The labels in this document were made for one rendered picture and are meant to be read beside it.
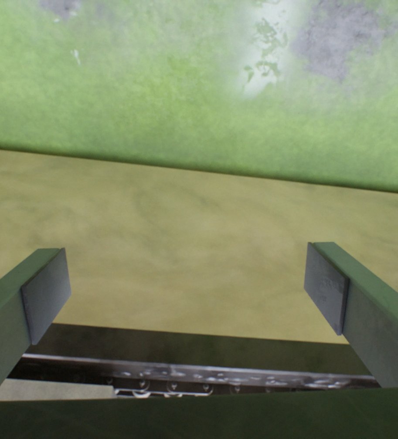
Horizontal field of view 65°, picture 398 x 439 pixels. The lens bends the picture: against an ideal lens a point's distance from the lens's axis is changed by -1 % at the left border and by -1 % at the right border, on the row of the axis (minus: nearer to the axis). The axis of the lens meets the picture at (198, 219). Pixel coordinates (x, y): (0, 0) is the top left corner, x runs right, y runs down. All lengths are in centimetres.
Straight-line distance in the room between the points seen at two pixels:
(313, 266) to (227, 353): 52
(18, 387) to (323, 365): 56
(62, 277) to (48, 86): 105
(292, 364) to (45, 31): 107
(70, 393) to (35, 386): 6
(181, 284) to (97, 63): 72
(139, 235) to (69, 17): 65
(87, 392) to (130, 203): 52
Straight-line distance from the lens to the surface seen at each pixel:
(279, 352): 70
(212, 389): 72
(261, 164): 123
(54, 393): 65
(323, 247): 16
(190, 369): 65
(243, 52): 107
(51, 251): 17
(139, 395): 71
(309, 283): 17
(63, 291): 17
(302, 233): 97
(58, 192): 101
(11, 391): 67
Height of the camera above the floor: 104
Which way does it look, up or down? 49 degrees down
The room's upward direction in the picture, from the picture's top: 179 degrees counter-clockwise
